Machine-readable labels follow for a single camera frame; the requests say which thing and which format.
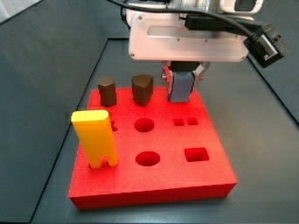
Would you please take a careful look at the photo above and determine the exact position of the dark brown rounded peg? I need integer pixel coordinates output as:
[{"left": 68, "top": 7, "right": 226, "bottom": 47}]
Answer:
[{"left": 133, "top": 74, "right": 155, "bottom": 106}]

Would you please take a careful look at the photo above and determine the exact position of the red foam peg board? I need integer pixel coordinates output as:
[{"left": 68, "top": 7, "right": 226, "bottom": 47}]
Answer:
[{"left": 70, "top": 87, "right": 238, "bottom": 210}]

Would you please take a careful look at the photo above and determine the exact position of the black camera cable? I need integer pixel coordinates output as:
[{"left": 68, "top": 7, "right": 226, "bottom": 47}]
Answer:
[{"left": 107, "top": 0, "right": 263, "bottom": 39}]

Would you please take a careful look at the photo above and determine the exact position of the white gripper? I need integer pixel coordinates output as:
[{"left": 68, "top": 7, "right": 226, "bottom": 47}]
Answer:
[{"left": 126, "top": 0, "right": 265, "bottom": 94}]

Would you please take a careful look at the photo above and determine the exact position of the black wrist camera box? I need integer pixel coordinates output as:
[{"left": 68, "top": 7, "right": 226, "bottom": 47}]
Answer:
[{"left": 245, "top": 23, "right": 290, "bottom": 68}]

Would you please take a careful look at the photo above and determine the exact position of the yellow slotted block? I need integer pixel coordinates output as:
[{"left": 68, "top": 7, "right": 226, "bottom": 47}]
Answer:
[{"left": 71, "top": 110, "right": 119, "bottom": 169}]

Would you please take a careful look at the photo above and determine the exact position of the blue arch block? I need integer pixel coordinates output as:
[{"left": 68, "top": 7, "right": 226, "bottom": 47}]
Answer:
[{"left": 169, "top": 72, "right": 194, "bottom": 102}]

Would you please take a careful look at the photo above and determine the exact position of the dark brown hexagonal peg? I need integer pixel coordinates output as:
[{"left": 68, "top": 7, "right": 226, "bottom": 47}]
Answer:
[{"left": 98, "top": 76, "right": 118, "bottom": 107}]

